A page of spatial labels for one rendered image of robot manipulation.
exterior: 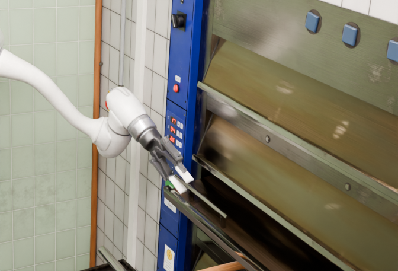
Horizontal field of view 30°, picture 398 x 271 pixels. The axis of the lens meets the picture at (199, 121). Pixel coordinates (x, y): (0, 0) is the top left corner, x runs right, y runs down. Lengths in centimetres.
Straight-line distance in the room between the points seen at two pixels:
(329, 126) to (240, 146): 47
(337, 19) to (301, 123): 32
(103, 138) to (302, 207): 85
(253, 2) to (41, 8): 117
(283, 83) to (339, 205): 39
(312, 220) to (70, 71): 152
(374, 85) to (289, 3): 39
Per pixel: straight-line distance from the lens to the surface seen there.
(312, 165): 208
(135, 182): 307
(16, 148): 330
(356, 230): 200
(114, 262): 247
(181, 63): 258
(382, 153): 187
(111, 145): 268
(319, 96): 205
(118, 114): 258
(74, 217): 354
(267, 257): 219
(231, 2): 234
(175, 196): 247
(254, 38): 224
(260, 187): 228
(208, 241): 265
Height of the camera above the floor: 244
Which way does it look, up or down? 20 degrees down
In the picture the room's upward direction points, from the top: 4 degrees clockwise
